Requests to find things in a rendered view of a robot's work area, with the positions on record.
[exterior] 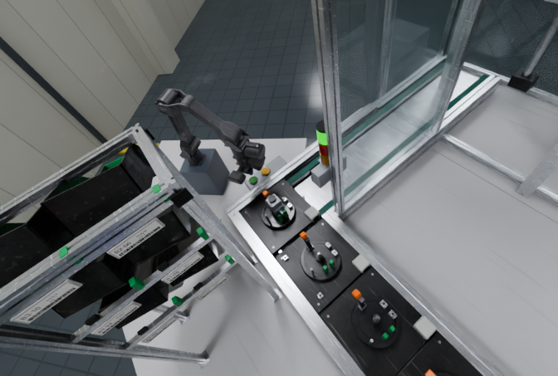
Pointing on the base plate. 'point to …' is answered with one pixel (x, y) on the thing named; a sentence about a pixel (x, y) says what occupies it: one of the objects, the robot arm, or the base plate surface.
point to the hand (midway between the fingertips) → (249, 170)
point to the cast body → (275, 204)
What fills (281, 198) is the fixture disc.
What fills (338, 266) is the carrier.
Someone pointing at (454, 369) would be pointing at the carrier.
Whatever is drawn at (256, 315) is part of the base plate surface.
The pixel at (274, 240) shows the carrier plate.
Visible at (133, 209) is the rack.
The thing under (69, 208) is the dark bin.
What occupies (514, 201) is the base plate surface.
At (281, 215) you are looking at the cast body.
